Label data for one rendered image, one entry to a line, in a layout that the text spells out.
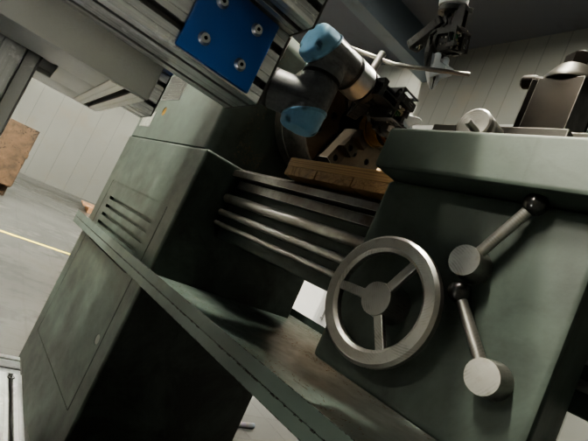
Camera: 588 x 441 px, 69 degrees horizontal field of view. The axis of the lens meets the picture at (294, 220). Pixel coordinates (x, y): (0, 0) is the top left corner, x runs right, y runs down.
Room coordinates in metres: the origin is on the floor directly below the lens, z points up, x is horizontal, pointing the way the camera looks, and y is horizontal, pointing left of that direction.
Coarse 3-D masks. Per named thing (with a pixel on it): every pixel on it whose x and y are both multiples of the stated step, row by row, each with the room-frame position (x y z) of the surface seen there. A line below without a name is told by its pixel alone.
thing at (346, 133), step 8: (336, 136) 1.04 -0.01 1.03; (344, 136) 1.02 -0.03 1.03; (352, 136) 1.00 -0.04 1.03; (360, 136) 0.99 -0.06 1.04; (328, 144) 1.04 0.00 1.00; (336, 144) 1.02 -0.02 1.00; (344, 144) 1.00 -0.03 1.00; (352, 144) 1.01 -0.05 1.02; (360, 144) 1.00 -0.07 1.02; (320, 152) 1.03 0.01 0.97; (328, 152) 1.01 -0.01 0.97; (336, 152) 1.01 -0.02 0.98; (344, 152) 1.02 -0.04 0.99; (352, 152) 1.02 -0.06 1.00; (320, 160) 1.04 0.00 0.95; (328, 160) 1.01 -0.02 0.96; (336, 160) 1.02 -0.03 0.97
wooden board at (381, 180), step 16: (304, 160) 0.87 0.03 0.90; (288, 176) 0.92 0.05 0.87; (304, 176) 0.86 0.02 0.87; (320, 176) 0.82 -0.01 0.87; (336, 176) 0.79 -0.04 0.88; (352, 176) 0.76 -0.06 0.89; (368, 176) 0.73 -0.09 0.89; (384, 176) 0.71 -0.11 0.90; (352, 192) 0.79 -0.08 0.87; (368, 192) 0.73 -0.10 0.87; (384, 192) 0.69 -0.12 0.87
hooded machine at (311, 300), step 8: (304, 288) 4.11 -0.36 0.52; (312, 288) 4.03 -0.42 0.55; (304, 296) 4.07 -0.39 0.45; (312, 296) 4.00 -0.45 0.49; (320, 296) 3.93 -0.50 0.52; (296, 304) 4.12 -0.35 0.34; (304, 304) 4.04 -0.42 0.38; (312, 304) 3.96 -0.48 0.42; (320, 304) 3.93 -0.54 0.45; (304, 312) 4.00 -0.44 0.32; (312, 312) 3.93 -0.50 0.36; (320, 312) 3.95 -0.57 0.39; (320, 320) 3.98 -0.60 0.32
